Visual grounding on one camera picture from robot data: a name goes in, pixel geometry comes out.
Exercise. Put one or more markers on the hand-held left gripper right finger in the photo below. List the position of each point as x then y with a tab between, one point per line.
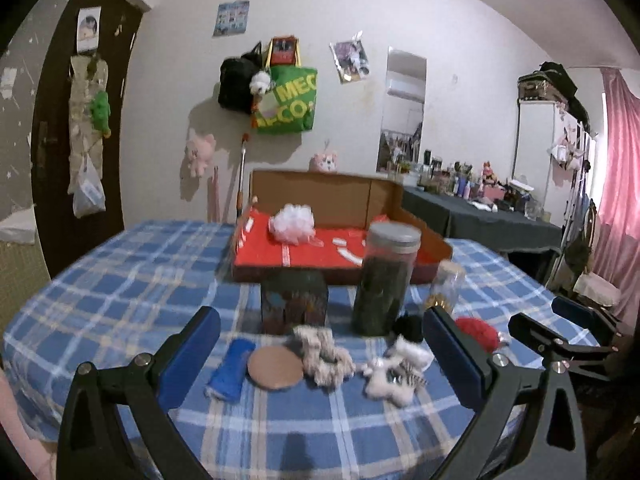
452	360

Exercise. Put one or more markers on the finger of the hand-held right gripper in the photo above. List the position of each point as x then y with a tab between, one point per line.
537	337
575	308

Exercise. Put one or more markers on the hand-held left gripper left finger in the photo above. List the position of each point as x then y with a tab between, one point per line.
187	360

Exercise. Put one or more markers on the red crochet pouch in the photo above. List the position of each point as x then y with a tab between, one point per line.
476	332

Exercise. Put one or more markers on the blue cloth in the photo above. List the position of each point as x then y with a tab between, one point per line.
231	370

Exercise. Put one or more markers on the black fuzzy ball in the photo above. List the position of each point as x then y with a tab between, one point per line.
409	327

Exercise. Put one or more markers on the beige fuzzy scrunchie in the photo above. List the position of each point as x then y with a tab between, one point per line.
325	360

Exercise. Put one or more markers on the cardboard box with red bottom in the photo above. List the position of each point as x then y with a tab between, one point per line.
300	255

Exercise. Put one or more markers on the white plush with checkered bow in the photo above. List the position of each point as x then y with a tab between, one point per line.
395	377

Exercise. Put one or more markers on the small glass jar cork lid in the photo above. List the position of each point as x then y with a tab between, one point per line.
445	285

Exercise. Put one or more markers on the brown round pad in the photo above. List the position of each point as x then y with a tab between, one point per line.
275	367

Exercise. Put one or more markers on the blue plaid blanket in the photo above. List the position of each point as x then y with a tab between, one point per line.
150	280

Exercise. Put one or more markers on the tall jar with grey lid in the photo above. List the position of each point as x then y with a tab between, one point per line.
382	285

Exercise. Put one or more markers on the dark printed tin box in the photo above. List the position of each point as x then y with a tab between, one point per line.
294	302

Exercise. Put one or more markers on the table with dark cloth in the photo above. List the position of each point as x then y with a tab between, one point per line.
475	227

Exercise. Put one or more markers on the pink box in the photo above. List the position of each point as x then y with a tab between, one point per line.
493	193

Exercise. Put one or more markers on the pink curtain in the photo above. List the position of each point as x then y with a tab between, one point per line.
620	170

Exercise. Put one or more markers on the white wardrobe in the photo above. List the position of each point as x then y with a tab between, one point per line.
535	145

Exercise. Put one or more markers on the white mesh bath pouf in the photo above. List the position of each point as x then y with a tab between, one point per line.
292	224

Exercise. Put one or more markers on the cluster of cosmetic bottles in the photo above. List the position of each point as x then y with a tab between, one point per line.
450	175

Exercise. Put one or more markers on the pink cloth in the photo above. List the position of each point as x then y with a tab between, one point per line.
20	435

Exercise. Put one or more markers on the clear plastic bag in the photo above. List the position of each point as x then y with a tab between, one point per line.
89	192

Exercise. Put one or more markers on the pale pink plush toy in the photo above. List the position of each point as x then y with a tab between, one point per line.
200	152

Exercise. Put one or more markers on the black bag on wardrobe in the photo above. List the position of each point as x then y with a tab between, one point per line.
565	82

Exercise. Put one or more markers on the pink cat plush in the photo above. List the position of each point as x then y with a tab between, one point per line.
323	162

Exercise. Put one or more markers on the beige hanging organizer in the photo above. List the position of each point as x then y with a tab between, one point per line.
82	125

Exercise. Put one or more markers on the dark wooden door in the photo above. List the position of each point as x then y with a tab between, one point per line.
55	135

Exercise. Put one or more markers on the green plush toy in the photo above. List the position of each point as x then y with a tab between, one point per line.
100	112

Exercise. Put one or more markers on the green tote bag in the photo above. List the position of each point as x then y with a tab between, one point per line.
290	107

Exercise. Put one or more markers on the black hanging bag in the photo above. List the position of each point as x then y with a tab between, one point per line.
235	82

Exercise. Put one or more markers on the red framed picture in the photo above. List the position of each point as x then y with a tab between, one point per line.
282	51

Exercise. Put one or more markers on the photo on door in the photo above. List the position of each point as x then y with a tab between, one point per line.
89	27

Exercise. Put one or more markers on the wall mirror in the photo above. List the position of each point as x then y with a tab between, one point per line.
405	105

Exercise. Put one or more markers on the photo wall poster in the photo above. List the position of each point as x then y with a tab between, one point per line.
350	59

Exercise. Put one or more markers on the blue wall poster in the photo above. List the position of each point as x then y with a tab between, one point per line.
231	18

